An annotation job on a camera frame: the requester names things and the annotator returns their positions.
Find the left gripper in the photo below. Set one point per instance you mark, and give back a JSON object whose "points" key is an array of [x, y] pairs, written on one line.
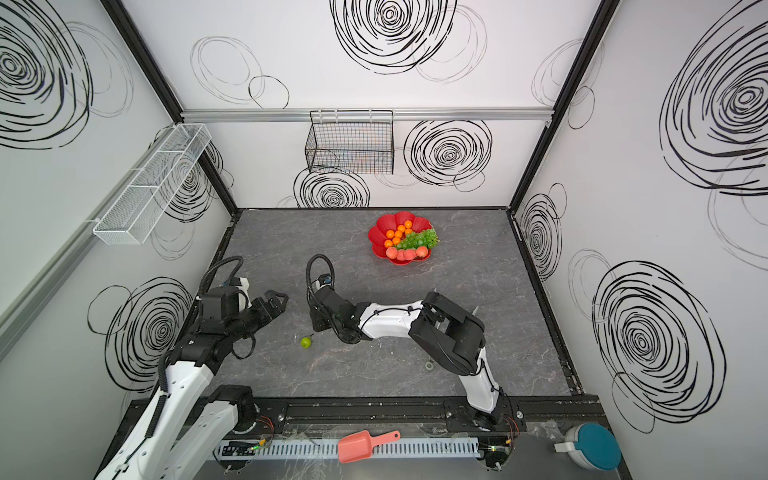
{"points": [[261, 308]]}

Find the teal and white container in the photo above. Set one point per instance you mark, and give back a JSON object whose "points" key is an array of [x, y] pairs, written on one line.
{"points": [[591, 446]]}

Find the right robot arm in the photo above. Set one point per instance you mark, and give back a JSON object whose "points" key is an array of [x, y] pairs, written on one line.
{"points": [[395, 321]]}

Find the pink plastic scoop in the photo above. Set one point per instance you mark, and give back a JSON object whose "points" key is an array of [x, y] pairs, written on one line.
{"points": [[359, 446]]}

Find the black wire basket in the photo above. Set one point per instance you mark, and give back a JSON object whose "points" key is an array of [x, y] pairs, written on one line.
{"points": [[351, 140]]}

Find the red flower-shaped fruit bowl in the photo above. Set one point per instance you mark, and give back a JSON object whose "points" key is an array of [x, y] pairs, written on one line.
{"points": [[377, 234]]}

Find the white wire shelf basket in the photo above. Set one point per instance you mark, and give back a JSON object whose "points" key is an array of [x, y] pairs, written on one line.
{"points": [[167, 183]]}

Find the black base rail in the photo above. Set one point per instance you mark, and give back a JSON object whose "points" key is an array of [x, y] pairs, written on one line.
{"points": [[452, 413]]}

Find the metal kitchen tongs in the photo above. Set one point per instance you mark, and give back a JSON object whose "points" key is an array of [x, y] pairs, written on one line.
{"points": [[429, 365]]}

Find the white slotted cable duct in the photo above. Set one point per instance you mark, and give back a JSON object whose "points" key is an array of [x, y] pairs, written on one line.
{"points": [[328, 449]]}

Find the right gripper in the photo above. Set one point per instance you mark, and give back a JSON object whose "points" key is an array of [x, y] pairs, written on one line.
{"points": [[321, 318]]}

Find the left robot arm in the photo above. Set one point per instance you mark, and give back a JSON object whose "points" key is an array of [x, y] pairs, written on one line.
{"points": [[160, 446]]}

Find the green fake grape bunch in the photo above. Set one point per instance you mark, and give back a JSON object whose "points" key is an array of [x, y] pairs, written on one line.
{"points": [[426, 238]]}

